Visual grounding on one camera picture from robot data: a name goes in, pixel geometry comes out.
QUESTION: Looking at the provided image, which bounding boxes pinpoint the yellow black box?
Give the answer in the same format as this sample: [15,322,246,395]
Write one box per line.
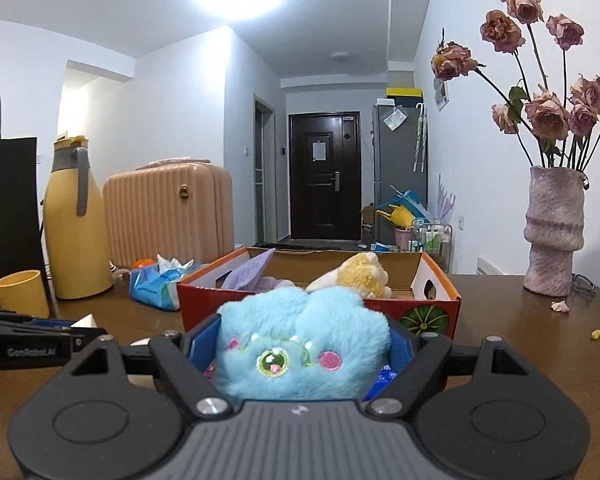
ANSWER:
[386,87,423,106]

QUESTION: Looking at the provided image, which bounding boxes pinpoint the grey side door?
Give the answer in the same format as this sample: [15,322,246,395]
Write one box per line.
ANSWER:
[253,94,276,246]

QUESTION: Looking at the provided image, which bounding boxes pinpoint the bunch of dried pink roses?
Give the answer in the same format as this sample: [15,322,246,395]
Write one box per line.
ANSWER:
[431,0,600,171]

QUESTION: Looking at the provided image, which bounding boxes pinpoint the yellow plastic dustpan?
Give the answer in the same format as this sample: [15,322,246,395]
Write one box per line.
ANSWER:
[376,205,413,228]

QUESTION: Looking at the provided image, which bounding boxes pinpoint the white wall heater panel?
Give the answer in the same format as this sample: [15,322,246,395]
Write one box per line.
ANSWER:
[476,255,506,276]

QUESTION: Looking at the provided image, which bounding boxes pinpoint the purple fluffy cloth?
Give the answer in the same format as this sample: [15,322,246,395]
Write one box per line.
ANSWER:
[221,248,296,292]

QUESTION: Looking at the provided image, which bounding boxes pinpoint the blue plush toy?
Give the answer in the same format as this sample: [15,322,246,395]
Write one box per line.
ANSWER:
[214,287,392,403]

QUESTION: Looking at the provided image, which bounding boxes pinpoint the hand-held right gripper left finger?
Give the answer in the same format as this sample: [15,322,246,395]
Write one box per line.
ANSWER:
[71,313,233,418]

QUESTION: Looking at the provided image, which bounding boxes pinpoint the orange cardboard box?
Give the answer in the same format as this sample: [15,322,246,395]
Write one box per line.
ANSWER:
[176,246,462,338]

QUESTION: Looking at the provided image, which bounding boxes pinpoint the white framed wall panel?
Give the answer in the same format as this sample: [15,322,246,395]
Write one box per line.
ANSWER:
[434,77,451,111]

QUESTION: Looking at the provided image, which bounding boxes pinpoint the purple wall decoration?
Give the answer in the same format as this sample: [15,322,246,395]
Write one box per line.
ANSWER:
[437,175,456,221]

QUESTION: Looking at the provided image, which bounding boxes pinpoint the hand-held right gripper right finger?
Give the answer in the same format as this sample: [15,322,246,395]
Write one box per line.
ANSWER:
[366,317,530,417]

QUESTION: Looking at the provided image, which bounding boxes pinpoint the metal rolling rack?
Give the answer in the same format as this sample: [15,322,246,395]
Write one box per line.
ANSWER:
[410,220,453,261]

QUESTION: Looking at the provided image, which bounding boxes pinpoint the yellow thermos jug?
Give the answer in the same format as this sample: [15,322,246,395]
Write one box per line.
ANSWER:
[44,135,115,301]

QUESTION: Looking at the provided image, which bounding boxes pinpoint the blue tissue packet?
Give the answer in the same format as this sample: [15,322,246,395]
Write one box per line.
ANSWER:
[362,362,396,403]

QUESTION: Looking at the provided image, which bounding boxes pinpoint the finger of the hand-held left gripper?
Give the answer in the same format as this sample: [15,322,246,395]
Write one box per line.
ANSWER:
[55,327,110,353]
[0,308,78,333]

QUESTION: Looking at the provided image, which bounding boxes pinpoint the pink textured vase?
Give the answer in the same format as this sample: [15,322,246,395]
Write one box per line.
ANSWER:
[523,166,586,297]

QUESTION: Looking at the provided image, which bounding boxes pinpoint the yellow plush toy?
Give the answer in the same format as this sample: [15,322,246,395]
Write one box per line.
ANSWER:
[305,252,393,301]

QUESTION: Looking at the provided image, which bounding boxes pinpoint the clear plastic bag on refrigerator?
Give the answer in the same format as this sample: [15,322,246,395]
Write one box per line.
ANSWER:
[382,107,408,131]

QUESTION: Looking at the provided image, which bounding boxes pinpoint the yellow mug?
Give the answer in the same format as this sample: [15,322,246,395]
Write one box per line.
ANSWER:
[0,270,51,320]

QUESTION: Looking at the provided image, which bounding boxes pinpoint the black paper bag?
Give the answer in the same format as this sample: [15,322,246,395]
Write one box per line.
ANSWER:
[0,85,46,306]

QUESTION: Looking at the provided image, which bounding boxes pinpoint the blue tissue pack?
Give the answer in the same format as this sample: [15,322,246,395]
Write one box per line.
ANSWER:
[129,255,208,311]

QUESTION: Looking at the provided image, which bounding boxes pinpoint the brown cardboard carton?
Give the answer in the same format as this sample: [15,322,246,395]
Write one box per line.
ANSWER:
[361,204,378,241]

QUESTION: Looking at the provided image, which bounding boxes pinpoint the black eyeglasses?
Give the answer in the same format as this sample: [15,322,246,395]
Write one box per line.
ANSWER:
[571,272,598,297]

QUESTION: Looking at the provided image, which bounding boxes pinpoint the dark brown door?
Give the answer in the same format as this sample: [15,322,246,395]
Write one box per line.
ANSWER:
[288,112,360,241]

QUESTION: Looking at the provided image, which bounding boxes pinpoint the pink ribbed suitcase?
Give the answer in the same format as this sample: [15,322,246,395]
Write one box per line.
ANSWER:
[102,160,235,270]

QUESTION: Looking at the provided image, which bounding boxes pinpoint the grey refrigerator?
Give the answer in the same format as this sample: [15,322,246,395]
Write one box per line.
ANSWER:
[371,102,429,211]

